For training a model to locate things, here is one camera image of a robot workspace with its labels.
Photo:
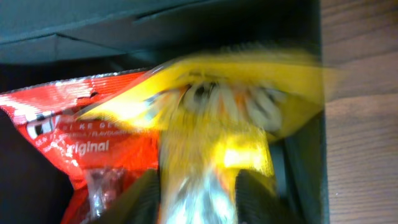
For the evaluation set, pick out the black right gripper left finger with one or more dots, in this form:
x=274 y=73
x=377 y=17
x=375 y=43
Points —
x=139 y=204

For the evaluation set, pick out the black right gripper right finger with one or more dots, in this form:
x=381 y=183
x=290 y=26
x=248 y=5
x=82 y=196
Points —
x=256 y=205

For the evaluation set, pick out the black open gift box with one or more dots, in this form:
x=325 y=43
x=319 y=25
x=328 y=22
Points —
x=48 y=40

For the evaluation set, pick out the yellow Hacks candy bag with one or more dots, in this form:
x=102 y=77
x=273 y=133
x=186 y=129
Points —
x=217 y=114

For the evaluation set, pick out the red snack bag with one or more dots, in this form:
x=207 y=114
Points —
x=101 y=160

